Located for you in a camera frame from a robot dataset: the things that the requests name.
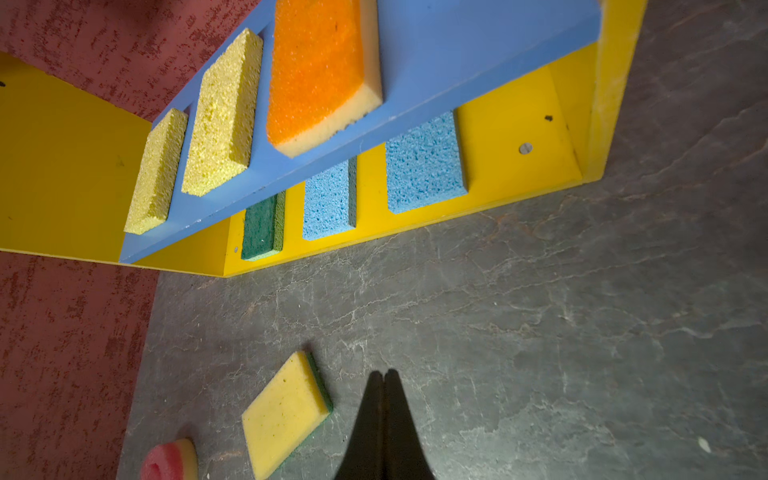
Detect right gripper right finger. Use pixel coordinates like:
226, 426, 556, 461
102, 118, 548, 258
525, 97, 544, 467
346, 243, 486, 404
383, 369, 435, 479

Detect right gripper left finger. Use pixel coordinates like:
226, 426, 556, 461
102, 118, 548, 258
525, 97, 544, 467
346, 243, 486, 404
335, 371, 385, 480

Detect dark yellow scouring pad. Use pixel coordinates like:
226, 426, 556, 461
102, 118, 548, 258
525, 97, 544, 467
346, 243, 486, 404
241, 351, 333, 479

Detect pink round smiley sponge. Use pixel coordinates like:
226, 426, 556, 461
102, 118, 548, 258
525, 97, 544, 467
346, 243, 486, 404
139, 438, 199, 480

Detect green scouring sponge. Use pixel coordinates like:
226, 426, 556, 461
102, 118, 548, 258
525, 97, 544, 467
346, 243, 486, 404
241, 191, 286, 262

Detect blue sponge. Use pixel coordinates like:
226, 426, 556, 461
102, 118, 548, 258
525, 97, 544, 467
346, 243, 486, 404
385, 110, 468, 214
302, 157, 357, 241

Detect yellow sponge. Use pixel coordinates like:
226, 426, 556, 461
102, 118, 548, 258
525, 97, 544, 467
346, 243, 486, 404
123, 108, 188, 235
182, 28, 263, 197

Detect orange sponge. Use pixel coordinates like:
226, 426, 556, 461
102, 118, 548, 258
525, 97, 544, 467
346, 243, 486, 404
266, 0, 384, 158

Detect yellow shelf pink blue boards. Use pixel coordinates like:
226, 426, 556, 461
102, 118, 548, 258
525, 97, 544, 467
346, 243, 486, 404
1, 1, 647, 278

